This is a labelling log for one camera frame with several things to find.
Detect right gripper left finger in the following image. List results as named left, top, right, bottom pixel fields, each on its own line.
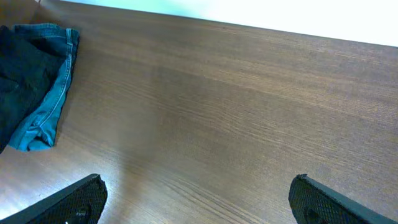
left=1, top=174, right=108, bottom=224

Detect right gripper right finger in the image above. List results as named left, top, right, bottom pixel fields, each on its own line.
left=289, top=174, right=397, bottom=224

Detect folded blue denim jeans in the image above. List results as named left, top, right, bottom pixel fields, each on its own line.
left=8, top=23, right=80, bottom=151

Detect black trousers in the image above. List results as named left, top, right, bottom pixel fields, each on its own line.
left=1, top=26, right=64, bottom=150

